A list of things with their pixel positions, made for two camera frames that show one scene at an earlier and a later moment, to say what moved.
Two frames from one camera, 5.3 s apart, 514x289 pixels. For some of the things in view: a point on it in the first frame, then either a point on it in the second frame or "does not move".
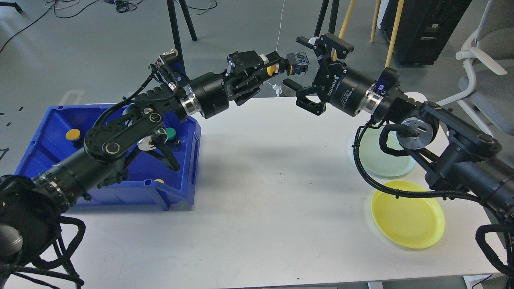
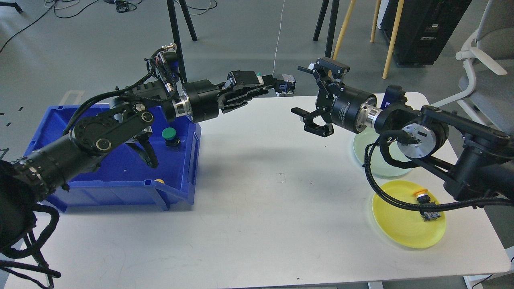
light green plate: [378, 161] does not move
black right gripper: [343, 88] -> [351, 108]
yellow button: [298, 63] -> [423, 196]
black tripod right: [333, 19] does not move
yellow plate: [410, 222] does not move
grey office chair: [488, 83] does not move
